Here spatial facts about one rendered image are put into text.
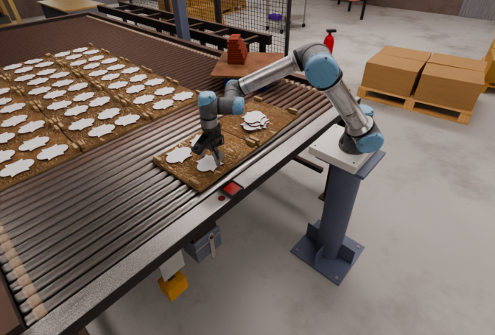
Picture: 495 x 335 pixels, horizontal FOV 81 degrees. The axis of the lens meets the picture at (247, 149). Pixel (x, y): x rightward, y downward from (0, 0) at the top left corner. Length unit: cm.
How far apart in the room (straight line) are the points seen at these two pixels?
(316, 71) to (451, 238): 190
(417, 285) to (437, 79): 244
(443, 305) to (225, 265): 137
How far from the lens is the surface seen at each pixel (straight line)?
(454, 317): 231
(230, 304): 203
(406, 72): 405
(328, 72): 113
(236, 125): 169
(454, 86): 404
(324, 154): 154
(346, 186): 169
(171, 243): 116
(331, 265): 219
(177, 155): 149
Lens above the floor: 183
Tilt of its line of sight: 37 degrees down
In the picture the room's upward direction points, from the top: 1 degrees counter-clockwise
